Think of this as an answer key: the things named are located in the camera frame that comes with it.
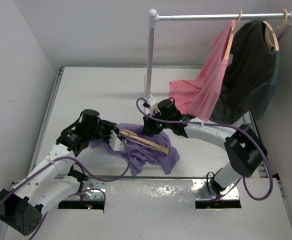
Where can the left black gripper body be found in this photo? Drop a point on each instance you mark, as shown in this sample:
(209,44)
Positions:
(101,131)

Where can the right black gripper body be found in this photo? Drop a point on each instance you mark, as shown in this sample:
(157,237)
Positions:
(155,127)

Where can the purple t shirt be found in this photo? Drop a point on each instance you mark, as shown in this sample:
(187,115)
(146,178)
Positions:
(137,155)

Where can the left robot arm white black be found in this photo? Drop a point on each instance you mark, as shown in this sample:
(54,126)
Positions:
(23,207)

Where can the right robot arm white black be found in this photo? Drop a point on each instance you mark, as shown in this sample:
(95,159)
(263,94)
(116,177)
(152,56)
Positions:
(244,149)

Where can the pink t shirt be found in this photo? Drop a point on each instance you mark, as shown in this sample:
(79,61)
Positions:
(199,96)

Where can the dark grey t shirt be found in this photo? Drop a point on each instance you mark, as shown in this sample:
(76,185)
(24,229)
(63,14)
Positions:
(251,80)

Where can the wooden hanger holding pink shirt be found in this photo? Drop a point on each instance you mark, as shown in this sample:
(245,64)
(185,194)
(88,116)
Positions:
(226,54)

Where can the wooden hanger holding dark shirt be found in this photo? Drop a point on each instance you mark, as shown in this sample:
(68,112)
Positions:
(270,32)

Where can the silver clothes rack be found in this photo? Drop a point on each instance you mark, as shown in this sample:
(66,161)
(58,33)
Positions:
(154,17)

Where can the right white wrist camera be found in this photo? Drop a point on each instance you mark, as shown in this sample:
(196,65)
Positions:
(151,105)

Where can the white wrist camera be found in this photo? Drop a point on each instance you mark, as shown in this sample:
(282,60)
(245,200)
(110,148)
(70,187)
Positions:
(151,105)
(115,143)

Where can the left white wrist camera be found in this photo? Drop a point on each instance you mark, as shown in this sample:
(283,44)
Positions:
(115,143)

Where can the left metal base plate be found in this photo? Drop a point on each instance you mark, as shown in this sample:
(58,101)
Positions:
(90,191)

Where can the metal base plate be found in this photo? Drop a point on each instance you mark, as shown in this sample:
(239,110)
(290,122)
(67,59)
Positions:
(202,193)
(90,191)

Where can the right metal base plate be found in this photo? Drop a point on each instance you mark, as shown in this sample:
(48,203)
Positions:
(202,193)

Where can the aluminium table frame rail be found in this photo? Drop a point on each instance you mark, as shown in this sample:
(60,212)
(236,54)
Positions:
(57,81)

